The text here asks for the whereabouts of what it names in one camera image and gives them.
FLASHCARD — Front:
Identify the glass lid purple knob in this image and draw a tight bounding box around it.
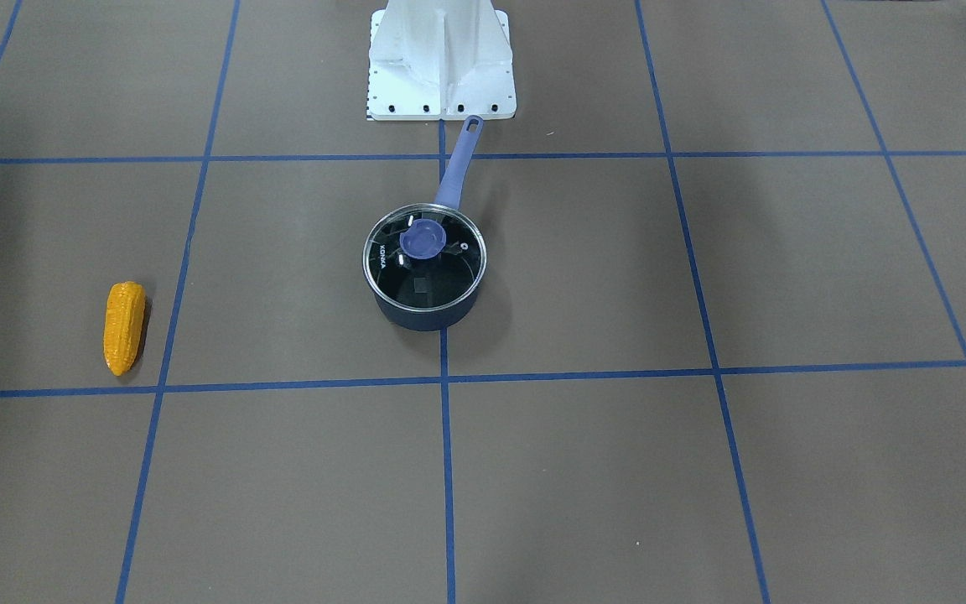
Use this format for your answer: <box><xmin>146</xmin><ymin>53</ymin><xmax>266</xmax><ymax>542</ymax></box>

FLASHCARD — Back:
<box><xmin>361</xmin><ymin>204</ymin><xmax>487</xmax><ymax>313</ymax></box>

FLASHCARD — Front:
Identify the yellow corn cob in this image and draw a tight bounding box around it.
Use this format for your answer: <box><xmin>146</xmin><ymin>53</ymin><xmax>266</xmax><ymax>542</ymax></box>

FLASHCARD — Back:
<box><xmin>102</xmin><ymin>280</ymin><xmax>147</xmax><ymax>376</ymax></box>

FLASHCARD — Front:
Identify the dark blue saucepan purple handle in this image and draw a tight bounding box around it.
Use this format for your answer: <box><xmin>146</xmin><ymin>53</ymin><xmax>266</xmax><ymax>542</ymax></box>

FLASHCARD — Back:
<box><xmin>366</xmin><ymin>115</ymin><xmax>485</xmax><ymax>331</ymax></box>

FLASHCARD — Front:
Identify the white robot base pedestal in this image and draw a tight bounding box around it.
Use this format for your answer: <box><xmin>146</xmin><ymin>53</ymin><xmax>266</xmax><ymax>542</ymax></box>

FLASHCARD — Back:
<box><xmin>366</xmin><ymin>1</ymin><xmax>517</xmax><ymax>122</ymax></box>

